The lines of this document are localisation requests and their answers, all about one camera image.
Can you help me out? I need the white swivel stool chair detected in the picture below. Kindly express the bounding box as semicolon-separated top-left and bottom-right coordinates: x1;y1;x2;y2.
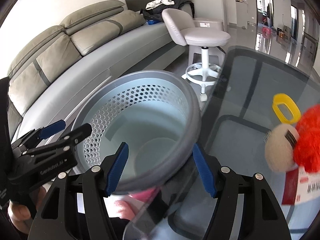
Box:
162;9;231;102

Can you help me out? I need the pink bucket on floor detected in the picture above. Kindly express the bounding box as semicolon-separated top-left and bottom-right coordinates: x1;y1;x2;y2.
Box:
261;27;271;39

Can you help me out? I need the grey leather sofa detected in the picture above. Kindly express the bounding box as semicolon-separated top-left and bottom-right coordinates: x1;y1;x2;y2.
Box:
8;0;185;141

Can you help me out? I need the grey perforated trash bin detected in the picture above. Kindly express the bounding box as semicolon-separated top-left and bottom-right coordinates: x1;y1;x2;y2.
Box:
73;70;201;193

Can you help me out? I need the pile of clothes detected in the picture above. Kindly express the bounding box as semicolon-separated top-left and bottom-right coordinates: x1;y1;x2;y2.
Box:
140;0;195;22

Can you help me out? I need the red white paper box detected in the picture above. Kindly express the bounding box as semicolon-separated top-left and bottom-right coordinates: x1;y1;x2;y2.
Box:
281;167;320;205

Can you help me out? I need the red plastic bag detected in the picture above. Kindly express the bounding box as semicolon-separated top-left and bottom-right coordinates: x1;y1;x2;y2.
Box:
293;104;320;173

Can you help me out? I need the beige fluffy round pouch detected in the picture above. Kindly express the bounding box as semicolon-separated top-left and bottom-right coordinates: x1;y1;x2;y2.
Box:
265;124;299;172

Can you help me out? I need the yellow plastic ring lid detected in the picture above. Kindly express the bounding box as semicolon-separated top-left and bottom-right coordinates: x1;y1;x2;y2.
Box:
272;93;301;125

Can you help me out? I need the person's left hand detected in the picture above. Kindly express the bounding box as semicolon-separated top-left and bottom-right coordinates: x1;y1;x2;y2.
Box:
8;186;47;234

